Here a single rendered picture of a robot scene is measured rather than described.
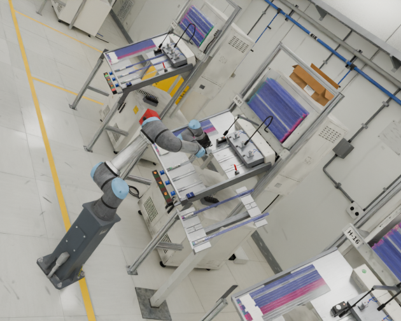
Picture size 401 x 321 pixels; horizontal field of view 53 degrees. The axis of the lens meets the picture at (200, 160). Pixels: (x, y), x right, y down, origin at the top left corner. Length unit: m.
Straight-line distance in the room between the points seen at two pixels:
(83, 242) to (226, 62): 2.37
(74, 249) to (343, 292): 1.58
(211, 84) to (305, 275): 2.34
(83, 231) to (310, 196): 2.66
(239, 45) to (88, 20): 3.52
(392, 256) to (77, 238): 1.79
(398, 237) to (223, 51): 2.43
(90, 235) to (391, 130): 2.95
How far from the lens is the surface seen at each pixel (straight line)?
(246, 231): 3.50
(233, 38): 4.07
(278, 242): 4.63
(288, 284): 2.47
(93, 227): 2.50
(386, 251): 2.47
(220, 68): 4.15
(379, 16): 4.87
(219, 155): 3.05
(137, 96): 4.22
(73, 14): 7.02
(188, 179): 2.93
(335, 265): 2.59
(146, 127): 2.45
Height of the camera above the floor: 2.00
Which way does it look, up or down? 21 degrees down
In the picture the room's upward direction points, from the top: 39 degrees clockwise
